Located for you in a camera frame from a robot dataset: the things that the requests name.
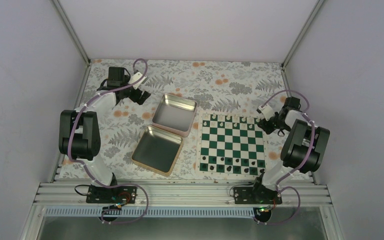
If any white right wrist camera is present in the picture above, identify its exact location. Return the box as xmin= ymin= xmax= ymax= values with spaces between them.
xmin=257 ymin=104 xmax=275 ymax=121

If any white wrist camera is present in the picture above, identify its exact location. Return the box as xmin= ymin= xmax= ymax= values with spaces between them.
xmin=257 ymin=104 xmax=275 ymax=121
xmin=128 ymin=71 xmax=147 ymax=90

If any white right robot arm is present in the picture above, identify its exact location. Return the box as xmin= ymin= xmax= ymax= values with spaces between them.
xmin=250 ymin=96 xmax=331 ymax=204

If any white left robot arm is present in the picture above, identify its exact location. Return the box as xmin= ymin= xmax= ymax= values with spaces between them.
xmin=58 ymin=66 xmax=151 ymax=203

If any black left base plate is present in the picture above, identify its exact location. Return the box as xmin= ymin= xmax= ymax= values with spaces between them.
xmin=85 ymin=185 xmax=137 ymax=205

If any aluminium mounting rail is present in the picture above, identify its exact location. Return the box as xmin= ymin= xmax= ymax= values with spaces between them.
xmin=33 ymin=181 xmax=333 ymax=207

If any green white chess board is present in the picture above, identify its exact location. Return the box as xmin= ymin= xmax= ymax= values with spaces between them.
xmin=195 ymin=112 xmax=268 ymax=179

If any white slotted cable duct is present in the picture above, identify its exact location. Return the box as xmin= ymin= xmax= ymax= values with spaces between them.
xmin=44 ymin=206 xmax=254 ymax=219

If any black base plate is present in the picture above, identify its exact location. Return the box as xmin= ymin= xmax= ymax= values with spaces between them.
xmin=85 ymin=185 xmax=137 ymax=205
xmin=233 ymin=185 xmax=283 ymax=205

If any open metal tin box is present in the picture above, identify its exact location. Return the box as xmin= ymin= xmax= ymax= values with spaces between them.
xmin=131 ymin=93 xmax=198 ymax=177

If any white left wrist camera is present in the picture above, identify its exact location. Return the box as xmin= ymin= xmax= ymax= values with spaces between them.
xmin=128 ymin=71 xmax=147 ymax=90

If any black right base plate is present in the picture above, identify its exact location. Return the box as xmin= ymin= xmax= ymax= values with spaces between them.
xmin=233 ymin=185 xmax=283 ymax=205

